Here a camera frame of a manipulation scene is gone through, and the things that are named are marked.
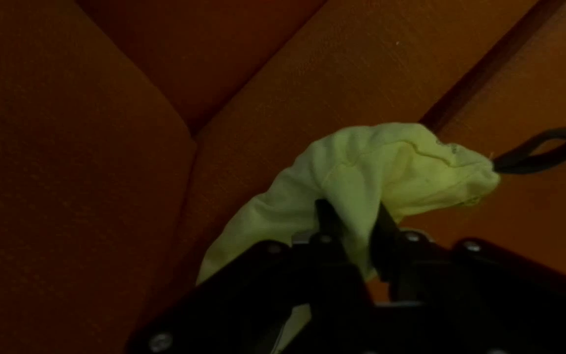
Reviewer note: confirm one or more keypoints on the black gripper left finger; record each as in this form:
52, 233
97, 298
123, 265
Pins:
331, 227

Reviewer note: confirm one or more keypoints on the large orange fabric armchair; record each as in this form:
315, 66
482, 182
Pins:
68, 198

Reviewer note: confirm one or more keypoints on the yellow banana plush toy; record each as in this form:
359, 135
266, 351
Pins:
362, 170

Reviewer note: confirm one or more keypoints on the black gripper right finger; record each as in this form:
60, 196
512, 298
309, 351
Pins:
388, 233

